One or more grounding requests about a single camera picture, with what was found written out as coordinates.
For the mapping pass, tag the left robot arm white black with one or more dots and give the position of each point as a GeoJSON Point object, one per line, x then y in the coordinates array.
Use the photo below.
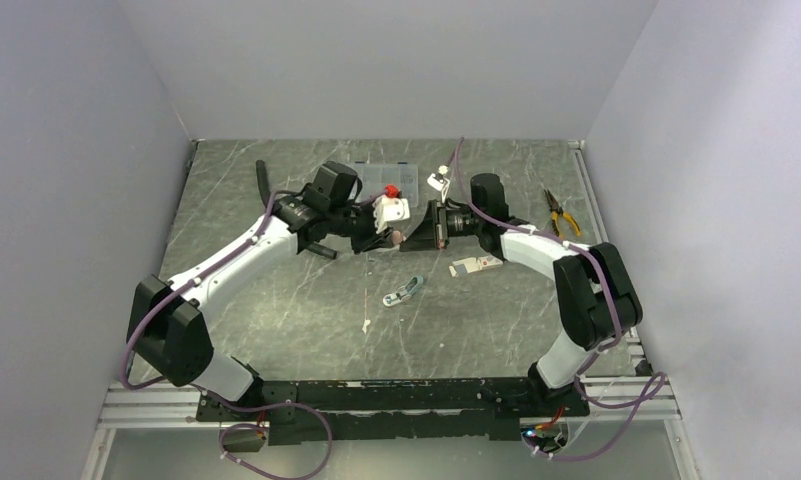
{"type": "Point", "coordinates": [168, 326]}

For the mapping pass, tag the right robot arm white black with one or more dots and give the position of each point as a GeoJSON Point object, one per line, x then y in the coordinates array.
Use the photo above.
{"type": "Point", "coordinates": [596, 299]}

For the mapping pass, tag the clear plastic organizer box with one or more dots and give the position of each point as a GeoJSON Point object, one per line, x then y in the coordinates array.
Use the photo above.
{"type": "Point", "coordinates": [373, 176]}

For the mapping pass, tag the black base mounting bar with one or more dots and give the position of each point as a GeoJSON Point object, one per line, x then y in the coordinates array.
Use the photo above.
{"type": "Point", "coordinates": [497, 408]}

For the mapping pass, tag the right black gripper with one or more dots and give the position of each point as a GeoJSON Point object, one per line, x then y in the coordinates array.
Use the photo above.
{"type": "Point", "coordinates": [425, 235]}

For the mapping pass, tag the white staple box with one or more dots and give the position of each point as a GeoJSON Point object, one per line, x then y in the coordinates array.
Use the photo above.
{"type": "Point", "coordinates": [472, 265]}

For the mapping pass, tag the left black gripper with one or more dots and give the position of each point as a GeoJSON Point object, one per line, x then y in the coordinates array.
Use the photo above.
{"type": "Point", "coordinates": [372, 240]}

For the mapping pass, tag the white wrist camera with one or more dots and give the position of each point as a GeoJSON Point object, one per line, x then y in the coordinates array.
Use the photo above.
{"type": "Point", "coordinates": [440, 181]}
{"type": "Point", "coordinates": [390, 207]}

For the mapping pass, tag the blue mini stapler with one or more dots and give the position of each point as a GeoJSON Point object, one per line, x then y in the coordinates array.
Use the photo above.
{"type": "Point", "coordinates": [404, 293]}

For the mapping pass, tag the aluminium frame rail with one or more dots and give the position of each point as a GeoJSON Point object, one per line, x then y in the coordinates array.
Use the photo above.
{"type": "Point", "coordinates": [168, 407]}

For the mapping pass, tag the pink mini stapler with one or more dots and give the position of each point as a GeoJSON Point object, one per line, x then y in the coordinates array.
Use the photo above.
{"type": "Point", "coordinates": [397, 237]}

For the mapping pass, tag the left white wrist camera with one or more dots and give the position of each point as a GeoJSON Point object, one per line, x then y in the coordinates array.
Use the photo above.
{"type": "Point", "coordinates": [390, 207]}

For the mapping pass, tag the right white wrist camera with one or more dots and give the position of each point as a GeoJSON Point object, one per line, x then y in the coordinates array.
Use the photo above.
{"type": "Point", "coordinates": [440, 181]}

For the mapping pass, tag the yellow black pliers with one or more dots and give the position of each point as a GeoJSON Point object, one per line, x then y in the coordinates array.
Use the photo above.
{"type": "Point", "coordinates": [558, 213]}

